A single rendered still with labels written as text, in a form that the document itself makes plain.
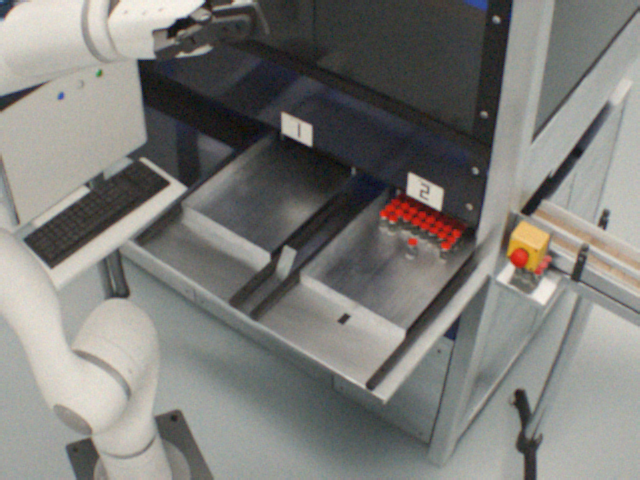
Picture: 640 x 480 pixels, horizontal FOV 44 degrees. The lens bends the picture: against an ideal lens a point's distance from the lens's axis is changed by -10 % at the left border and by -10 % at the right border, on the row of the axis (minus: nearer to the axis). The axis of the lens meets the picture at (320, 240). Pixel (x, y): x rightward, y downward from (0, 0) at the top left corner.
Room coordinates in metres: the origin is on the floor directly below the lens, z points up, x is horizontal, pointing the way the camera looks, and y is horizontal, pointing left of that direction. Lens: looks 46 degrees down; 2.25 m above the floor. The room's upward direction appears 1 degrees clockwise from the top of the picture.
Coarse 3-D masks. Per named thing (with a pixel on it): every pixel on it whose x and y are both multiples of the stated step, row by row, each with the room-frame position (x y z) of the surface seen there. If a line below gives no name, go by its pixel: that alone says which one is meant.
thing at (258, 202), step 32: (256, 160) 1.58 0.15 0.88; (288, 160) 1.58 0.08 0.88; (320, 160) 1.58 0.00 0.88; (224, 192) 1.47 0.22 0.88; (256, 192) 1.47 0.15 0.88; (288, 192) 1.47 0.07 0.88; (320, 192) 1.47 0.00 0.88; (224, 224) 1.37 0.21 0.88; (256, 224) 1.37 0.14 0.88; (288, 224) 1.37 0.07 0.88; (256, 256) 1.27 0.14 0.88
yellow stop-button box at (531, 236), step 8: (520, 224) 1.23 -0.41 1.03; (528, 224) 1.23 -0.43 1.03; (536, 224) 1.23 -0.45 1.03; (520, 232) 1.21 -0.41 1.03; (528, 232) 1.21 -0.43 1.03; (536, 232) 1.21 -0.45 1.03; (544, 232) 1.21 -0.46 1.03; (552, 232) 1.21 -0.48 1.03; (512, 240) 1.20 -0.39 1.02; (520, 240) 1.19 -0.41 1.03; (528, 240) 1.18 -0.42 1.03; (536, 240) 1.18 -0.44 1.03; (544, 240) 1.18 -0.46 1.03; (512, 248) 1.19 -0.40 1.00; (520, 248) 1.18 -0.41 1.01; (528, 248) 1.17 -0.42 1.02; (536, 248) 1.16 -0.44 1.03; (544, 248) 1.18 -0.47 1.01; (528, 256) 1.17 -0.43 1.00; (536, 256) 1.16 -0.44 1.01; (544, 256) 1.20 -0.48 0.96; (528, 264) 1.17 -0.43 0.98; (536, 264) 1.16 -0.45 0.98
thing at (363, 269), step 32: (384, 192) 1.44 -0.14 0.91; (352, 224) 1.34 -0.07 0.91; (320, 256) 1.25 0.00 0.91; (352, 256) 1.27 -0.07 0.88; (384, 256) 1.27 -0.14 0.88; (416, 256) 1.27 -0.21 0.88; (320, 288) 1.17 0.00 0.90; (352, 288) 1.18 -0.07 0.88; (384, 288) 1.18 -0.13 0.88; (416, 288) 1.18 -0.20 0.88; (384, 320) 1.08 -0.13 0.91; (416, 320) 1.08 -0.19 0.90
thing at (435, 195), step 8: (416, 176) 1.35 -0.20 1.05; (408, 184) 1.36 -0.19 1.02; (416, 184) 1.34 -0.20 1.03; (432, 184) 1.32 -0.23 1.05; (408, 192) 1.35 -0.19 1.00; (416, 192) 1.34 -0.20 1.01; (432, 192) 1.32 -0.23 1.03; (440, 192) 1.31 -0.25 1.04; (424, 200) 1.33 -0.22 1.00; (432, 200) 1.32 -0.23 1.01; (440, 200) 1.31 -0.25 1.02; (440, 208) 1.31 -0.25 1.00
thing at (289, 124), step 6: (282, 114) 1.56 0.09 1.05; (282, 120) 1.56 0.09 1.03; (288, 120) 1.55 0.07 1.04; (294, 120) 1.54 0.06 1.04; (282, 126) 1.56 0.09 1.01; (288, 126) 1.55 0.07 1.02; (294, 126) 1.54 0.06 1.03; (300, 126) 1.53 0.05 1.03; (306, 126) 1.52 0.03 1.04; (282, 132) 1.56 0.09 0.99; (288, 132) 1.55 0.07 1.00; (294, 132) 1.54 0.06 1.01; (300, 132) 1.53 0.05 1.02; (306, 132) 1.52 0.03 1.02; (300, 138) 1.53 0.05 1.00; (306, 138) 1.52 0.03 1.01
